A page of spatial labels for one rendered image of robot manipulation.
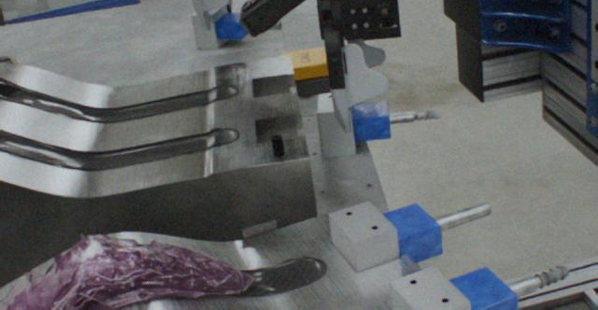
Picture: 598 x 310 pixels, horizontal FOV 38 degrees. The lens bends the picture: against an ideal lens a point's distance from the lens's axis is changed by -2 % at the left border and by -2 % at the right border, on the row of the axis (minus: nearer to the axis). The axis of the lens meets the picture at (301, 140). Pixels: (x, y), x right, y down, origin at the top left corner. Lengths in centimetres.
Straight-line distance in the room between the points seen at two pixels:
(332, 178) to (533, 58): 43
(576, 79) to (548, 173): 139
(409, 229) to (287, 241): 10
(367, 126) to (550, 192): 154
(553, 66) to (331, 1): 42
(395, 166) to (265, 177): 185
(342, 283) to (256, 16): 34
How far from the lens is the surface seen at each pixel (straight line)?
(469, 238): 228
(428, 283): 62
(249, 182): 79
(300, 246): 72
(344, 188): 91
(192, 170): 80
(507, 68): 124
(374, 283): 67
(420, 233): 70
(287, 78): 97
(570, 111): 121
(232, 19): 134
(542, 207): 239
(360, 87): 92
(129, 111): 97
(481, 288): 63
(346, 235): 68
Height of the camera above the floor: 124
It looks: 26 degrees down
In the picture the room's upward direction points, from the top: 8 degrees counter-clockwise
